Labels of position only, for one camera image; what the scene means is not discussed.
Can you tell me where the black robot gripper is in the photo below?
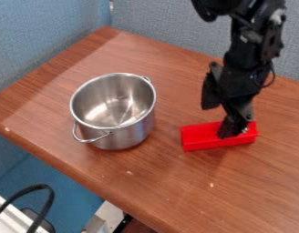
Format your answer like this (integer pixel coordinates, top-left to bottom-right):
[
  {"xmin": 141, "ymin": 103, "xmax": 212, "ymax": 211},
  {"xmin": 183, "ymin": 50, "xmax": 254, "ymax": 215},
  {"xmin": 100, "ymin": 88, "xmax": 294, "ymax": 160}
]
[{"xmin": 200, "ymin": 62, "xmax": 276, "ymax": 139}]

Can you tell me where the red plastic block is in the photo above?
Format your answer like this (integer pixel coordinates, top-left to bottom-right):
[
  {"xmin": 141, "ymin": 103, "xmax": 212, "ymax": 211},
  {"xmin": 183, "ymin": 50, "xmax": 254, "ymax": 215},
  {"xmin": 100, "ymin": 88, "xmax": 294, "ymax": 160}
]
[{"xmin": 180, "ymin": 121, "xmax": 259, "ymax": 151}]

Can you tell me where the stainless steel pot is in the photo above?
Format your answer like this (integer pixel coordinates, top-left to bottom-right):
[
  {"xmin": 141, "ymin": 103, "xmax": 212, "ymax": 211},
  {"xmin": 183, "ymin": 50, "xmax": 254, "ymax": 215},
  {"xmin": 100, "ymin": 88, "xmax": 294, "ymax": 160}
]
[{"xmin": 69, "ymin": 73, "xmax": 156, "ymax": 150}]

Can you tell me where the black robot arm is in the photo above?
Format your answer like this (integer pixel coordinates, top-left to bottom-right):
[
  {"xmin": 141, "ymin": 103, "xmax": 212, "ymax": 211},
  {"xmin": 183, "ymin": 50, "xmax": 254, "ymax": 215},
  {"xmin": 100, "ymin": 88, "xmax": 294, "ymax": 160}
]
[{"xmin": 191, "ymin": 0, "xmax": 286, "ymax": 139}]

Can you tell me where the white box with black base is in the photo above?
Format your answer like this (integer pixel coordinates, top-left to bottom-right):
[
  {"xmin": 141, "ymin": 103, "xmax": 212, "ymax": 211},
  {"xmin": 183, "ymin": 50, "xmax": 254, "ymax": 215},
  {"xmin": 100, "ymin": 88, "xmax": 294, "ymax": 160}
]
[{"xmin": 0, "ymin": 191, "xmax": 57, "ymax": 233}]

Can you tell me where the grey table leg bracket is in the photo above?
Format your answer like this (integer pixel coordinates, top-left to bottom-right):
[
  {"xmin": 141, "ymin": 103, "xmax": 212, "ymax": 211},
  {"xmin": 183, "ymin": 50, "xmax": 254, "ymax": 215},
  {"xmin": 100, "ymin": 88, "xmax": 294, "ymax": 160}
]
[{"xmin": 81, "ymin": 201, "xmax": 125, "ymax": 233}]

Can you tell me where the black cable loop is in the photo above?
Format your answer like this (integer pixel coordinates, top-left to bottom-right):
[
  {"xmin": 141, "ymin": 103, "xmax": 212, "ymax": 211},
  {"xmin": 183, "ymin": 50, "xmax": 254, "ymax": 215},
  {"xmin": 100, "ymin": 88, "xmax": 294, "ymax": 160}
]
[{"xmin": 0, "ymin": 183, "xmax": 56, "ymax": 233}]

